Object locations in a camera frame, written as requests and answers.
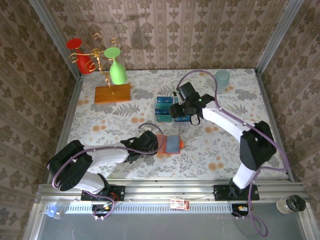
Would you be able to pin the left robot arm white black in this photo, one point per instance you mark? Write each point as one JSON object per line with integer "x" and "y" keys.
{"x": 107, "y": 156}

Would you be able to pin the clear acrylic card stand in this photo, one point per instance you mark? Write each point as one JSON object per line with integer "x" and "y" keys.
{"x": 162, "y": 123}

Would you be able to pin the aluminium table side rail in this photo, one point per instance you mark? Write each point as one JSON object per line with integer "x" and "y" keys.
{"x": 72, "y": 105}
{"x": 272, "y": 112}

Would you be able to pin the red plastic wine glass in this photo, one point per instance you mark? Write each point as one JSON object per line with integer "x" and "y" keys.
{"x": 83, "y": 63}

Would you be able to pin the teal translucent plastic cup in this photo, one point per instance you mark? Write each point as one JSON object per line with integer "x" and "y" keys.
{"x": 223, "y": 81}

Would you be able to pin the long aluminium mounting rail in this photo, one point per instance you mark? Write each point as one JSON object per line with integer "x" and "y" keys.
{"x": 170, "y": 191}

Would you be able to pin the orange card holder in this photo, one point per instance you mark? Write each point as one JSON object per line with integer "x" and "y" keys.
{"x": 172, "y": 145}

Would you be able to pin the glass jar black lid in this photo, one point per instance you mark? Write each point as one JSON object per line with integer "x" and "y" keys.
{"x": 296, "y": 203}

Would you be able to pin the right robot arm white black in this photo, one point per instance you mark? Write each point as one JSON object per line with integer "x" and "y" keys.
{"x": 225, "y": 120}

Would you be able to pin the gold glass rack wooden base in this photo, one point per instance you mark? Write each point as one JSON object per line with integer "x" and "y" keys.
{"x": 112, "y": 93}

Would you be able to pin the aluminium frame post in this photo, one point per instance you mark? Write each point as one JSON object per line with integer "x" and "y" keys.
{"x": 59, "y": 40}
{"x": 276, "y": 37}

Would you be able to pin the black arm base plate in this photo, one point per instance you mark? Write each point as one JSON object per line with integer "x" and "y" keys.
{"x": 220, "y": 193}
{"x": 120, "y": 192}

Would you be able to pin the small red label box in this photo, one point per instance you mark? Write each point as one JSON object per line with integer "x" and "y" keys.
{"x": 178, "y": 204}

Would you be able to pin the green plastic wine glass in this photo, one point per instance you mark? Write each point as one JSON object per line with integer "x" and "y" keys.
{"x": 117, "y": 73}

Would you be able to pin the blue white plug connector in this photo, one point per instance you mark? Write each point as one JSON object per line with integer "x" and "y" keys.
{"x": 52, "y": 212}

